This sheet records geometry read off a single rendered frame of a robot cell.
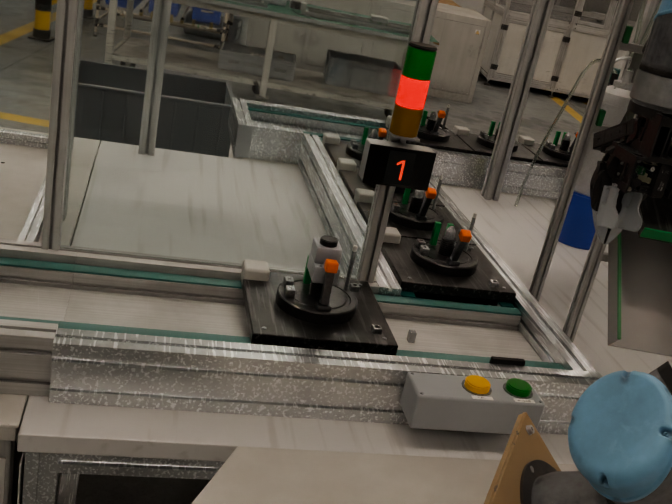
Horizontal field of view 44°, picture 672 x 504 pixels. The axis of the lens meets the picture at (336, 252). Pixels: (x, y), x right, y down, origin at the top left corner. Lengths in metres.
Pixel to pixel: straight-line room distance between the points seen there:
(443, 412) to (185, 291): 0.51
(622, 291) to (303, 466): 0.69
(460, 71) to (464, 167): 6.26
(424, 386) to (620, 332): 0.40
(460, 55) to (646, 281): 7.39
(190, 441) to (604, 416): 0.62
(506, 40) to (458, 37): 1.63
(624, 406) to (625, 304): 0.75
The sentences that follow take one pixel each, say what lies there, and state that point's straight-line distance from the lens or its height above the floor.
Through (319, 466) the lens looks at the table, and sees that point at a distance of 1.25.
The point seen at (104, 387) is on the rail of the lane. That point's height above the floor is 0.89.
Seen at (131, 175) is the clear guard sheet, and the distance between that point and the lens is 1.49.
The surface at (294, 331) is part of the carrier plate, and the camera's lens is 1.34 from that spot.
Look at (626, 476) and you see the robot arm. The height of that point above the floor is 1.17.
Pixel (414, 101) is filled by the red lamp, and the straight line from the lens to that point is 1.45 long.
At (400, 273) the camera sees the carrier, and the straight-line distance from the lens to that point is 1.64.
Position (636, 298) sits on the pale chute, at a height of 1.06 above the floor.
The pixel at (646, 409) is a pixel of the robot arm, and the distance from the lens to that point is 0.84.
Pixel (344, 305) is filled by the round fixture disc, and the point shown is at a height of 0.99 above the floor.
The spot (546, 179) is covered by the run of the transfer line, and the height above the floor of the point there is 0.92.
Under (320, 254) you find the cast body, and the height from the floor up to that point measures 1.07.
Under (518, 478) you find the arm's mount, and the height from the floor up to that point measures 1.04.
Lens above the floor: 1.60
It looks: 22 degrees down
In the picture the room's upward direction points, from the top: 12 degrees clockwise
